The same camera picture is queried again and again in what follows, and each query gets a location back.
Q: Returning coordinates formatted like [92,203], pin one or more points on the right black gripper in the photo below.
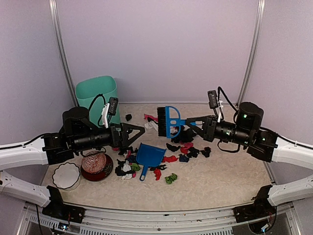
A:
[209,128]

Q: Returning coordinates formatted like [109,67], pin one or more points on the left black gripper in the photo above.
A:
[118,141]

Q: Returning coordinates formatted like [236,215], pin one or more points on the blue hand brush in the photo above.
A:
[170,124]

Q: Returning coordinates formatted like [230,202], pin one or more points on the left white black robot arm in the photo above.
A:
[77,134]

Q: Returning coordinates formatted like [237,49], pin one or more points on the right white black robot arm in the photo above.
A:
[262,144]

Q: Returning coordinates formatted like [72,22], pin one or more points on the black paper scrap far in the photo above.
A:
[128,117]

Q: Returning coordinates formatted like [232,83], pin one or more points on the black paper scrap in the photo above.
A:
[128,117]
[206,152]

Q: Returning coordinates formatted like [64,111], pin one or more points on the black scrap pile centre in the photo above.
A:
[183,142]

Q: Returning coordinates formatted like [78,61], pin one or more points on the black paper scrap right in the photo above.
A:
[206,152]

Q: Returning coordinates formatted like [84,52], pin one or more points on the white paper scrap long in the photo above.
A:
[151,125]

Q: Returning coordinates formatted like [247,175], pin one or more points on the pink paper scrap far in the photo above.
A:
[150,117]

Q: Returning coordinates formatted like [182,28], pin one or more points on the blue plastic dustpan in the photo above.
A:
[149,156]

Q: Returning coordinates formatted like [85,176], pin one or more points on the mixed scrap pile left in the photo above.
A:
[127,167]

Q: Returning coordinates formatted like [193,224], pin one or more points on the red patterned bowl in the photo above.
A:
[94,162]

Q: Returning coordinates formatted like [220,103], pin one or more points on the red paper scrap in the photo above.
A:
[157,173]

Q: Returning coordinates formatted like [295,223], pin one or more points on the green paper scrap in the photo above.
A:
[171,178]

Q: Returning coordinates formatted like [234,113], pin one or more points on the white scalloped dish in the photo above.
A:
[66,176]

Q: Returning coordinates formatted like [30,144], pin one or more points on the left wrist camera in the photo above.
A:
[108,112]

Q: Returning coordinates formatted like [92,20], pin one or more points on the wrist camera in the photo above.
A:
[215,105]
[108,112]

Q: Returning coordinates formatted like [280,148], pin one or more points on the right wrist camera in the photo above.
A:
[215,105]

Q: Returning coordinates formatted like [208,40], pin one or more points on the front aluminium rail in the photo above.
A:
[100,221]

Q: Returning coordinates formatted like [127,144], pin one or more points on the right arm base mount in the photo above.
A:
[258,209]

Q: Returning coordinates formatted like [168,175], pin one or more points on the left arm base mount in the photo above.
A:
[56,208]

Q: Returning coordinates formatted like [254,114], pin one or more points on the right metal corner post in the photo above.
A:
[253,51]

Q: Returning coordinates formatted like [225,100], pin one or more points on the metal corner post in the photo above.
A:
[62,51]
[253,51]

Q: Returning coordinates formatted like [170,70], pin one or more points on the left metal corner post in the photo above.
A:
[62,51]

